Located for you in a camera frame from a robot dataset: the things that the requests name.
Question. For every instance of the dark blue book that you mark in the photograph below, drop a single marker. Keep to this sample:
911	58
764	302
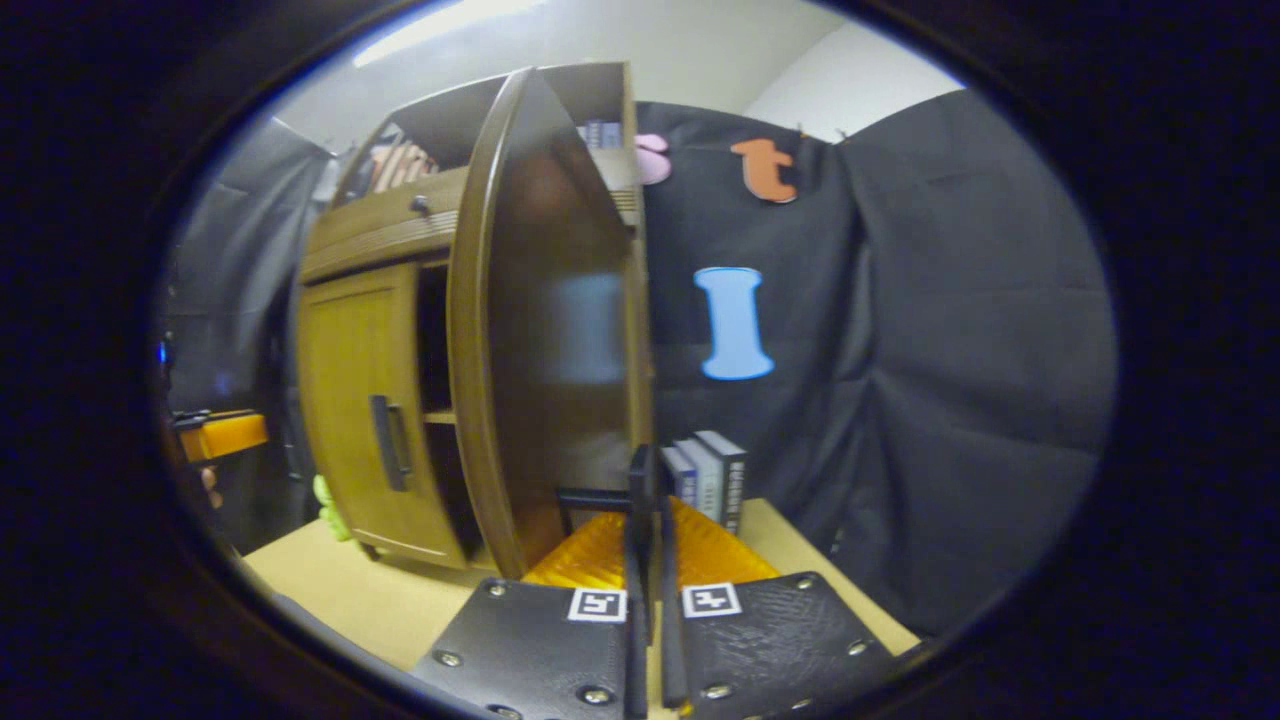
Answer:
600	134

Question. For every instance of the blue white standing book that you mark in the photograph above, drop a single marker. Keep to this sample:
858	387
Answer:
680	475

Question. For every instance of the black spine book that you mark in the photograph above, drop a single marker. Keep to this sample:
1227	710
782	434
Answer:
730	480

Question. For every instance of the small green toy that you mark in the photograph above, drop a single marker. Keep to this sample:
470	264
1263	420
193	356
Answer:
328	505

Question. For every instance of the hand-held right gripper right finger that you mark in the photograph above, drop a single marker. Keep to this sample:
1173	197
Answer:
770	630

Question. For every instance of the wooden cabinet door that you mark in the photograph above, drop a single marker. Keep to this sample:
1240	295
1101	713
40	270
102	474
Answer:
550	300
350	400

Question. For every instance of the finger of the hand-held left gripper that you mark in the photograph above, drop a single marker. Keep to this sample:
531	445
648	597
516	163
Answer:
230	435

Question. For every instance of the grey standing book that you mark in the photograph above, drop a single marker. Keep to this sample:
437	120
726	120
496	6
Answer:
705	480

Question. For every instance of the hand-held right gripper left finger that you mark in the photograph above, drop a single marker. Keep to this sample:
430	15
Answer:
540	640

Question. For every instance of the wooden double-door shoe cabinet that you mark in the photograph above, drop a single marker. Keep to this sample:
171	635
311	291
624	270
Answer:
380	230

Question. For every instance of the wooden drawer with black knob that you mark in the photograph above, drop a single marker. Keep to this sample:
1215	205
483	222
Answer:
380	225

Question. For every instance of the black backdrop cloth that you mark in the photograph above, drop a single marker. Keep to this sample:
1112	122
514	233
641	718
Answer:
950	350

